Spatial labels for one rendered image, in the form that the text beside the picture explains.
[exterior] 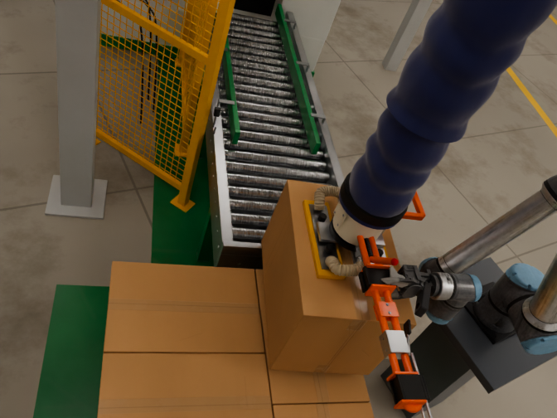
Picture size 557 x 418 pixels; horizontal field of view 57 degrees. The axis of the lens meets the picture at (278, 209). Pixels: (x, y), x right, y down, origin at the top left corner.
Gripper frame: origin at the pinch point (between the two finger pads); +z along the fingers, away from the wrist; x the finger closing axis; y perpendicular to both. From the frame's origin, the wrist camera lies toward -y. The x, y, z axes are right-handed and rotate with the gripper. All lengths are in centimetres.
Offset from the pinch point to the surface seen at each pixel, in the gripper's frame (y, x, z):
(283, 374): -1, -59, 13
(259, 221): 75, -59, 13
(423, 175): 18.4, 31.9, -4.1
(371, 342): -4.4, -27.0, -8.5
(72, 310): 56, -115, 94
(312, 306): 0.5, -13.1, 17.7
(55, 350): 36, -115, 99
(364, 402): -13, -59, -18
